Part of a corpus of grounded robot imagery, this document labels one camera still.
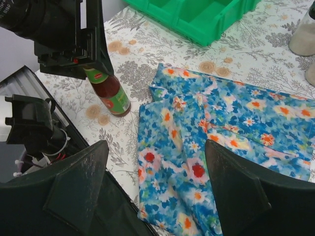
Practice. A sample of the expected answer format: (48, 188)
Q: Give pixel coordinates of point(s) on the black-cap white powder shaker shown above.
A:
(302, 42)

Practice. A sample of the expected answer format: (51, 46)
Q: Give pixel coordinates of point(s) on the yellow-cap spice shaker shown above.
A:
(310, 74)

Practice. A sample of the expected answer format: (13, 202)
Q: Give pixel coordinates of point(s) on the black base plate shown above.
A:
(34, 130)

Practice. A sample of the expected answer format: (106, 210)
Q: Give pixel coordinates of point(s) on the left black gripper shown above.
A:
(62, 47)

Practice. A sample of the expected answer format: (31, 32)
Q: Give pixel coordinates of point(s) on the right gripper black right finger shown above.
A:
(252, 200)

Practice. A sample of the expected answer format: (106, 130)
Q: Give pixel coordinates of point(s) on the red sauce bottle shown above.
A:
(109, 90)

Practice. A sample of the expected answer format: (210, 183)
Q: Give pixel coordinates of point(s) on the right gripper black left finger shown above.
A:
(73, 197)

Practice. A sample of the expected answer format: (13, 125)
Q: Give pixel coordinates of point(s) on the green plastic compartment bin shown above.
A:
(202, 21)

